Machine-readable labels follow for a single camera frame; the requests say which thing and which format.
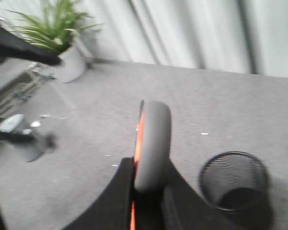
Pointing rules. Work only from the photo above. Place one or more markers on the grey pleated curtain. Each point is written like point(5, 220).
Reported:
point(246, 36)

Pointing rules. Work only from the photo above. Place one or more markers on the grey orange handled scissors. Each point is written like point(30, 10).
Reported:
point(151, 160)

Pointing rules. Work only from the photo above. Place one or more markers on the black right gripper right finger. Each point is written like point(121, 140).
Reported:
point(184, 209)

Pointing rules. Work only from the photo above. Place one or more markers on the green potted plant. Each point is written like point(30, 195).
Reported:
point(52, 31)

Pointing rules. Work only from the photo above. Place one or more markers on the white plant pot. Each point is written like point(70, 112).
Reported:
point(72, 67)

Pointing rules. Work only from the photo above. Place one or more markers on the black wire mesh cup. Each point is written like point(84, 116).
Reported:
point(234, 181)

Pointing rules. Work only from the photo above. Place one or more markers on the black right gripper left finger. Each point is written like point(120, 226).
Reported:
point(112, 209)

